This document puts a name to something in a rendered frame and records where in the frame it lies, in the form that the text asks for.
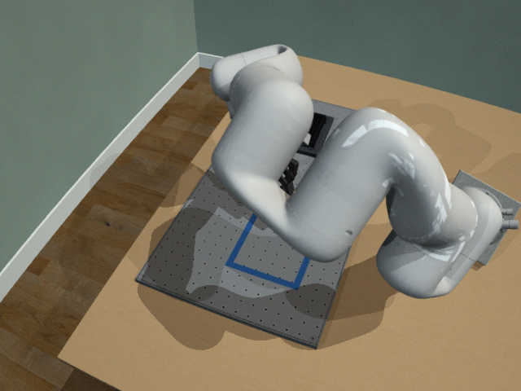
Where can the blue rectangular tape outline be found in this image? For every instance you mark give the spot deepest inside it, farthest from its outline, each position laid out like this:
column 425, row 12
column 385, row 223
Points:
column 233, row 255

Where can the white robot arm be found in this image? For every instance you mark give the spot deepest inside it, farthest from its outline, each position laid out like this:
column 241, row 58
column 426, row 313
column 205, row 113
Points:
column 370, row 155

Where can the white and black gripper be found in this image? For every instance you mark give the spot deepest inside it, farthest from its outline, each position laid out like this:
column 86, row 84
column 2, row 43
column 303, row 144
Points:
column 287, row 182

